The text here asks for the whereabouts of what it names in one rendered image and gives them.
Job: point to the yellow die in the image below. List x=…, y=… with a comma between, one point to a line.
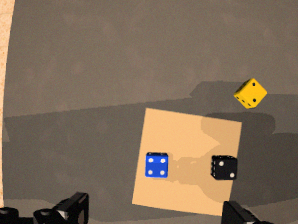
x=250, y=93

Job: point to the blue die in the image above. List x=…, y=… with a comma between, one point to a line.
x=156, y=165

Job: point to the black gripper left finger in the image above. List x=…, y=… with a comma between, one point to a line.
x=74, y=209

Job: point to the black die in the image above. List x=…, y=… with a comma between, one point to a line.
x=224, y=167

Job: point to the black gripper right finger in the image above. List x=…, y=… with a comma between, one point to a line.
x=233, y=213

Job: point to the tan square mat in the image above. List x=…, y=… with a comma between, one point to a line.
x=189, y=141

